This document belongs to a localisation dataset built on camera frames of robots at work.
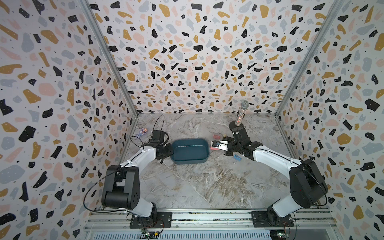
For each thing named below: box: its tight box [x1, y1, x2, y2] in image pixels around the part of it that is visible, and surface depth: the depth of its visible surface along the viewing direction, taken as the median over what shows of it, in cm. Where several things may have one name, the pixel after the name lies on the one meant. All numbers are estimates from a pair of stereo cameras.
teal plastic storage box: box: [170, 138, 210, 165], surface depth 102 cm
